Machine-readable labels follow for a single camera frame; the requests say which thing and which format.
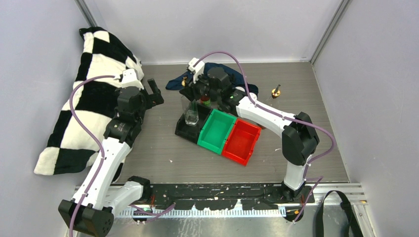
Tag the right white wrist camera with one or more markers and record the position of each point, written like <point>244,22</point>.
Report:
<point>196,67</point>

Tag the sauce bottle yellow cap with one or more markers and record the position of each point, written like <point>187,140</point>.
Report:
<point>205,100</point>

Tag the brown oil cruet gold spout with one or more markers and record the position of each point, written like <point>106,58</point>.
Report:
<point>273,99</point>

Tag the black plastic bin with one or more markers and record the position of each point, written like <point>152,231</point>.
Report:
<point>192,133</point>

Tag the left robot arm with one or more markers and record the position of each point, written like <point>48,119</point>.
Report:
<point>90,211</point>

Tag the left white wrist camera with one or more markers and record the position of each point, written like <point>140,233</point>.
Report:
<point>129,78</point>

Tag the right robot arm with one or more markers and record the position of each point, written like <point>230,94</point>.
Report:
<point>299,137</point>

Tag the clear glass cruet gold spout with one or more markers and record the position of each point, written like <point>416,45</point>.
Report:
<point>189,103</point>

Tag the black white checkered blanket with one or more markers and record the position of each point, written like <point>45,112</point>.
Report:
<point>69,148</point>

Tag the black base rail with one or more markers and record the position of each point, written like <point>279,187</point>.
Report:
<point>221,196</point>

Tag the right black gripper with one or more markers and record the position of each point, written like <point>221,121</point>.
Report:
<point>192,85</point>

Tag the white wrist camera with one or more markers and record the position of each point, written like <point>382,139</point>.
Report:
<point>129,78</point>
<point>196,67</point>

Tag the green plastic bin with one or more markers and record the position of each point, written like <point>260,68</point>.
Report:
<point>216,130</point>

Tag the red plastic bin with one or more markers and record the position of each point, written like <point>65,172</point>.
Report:
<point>241,141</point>

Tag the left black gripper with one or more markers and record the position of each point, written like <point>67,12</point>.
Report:
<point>153,99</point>

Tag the dark blue shorts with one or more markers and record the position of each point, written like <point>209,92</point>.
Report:
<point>238,80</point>

